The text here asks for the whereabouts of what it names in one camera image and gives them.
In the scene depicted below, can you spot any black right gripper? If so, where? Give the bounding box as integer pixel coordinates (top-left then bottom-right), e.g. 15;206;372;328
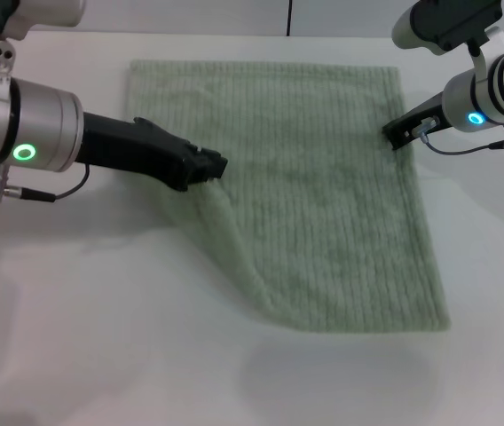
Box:
382;92;447;152

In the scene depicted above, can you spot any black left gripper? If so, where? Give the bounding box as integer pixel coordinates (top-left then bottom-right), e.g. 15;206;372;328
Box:
76;112;230;193

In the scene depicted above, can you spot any pale green ribbed towel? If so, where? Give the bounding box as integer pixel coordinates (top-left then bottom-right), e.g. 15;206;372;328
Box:
125;59;453;333

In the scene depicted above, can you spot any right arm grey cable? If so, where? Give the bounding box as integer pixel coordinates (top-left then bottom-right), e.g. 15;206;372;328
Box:
411;115;504;156

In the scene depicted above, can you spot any right wrist camera housing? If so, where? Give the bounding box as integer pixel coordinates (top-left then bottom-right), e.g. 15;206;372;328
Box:
391;0;504;83

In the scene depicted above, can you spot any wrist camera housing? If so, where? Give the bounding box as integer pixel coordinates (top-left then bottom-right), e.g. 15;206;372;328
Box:
391;0;504;83
0;0;88;97

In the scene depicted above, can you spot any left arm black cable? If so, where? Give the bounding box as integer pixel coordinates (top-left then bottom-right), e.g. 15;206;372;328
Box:
0;163;92;204

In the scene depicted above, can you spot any left wrist camera housing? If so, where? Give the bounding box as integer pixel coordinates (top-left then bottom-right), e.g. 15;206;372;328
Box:
0;0;88;97

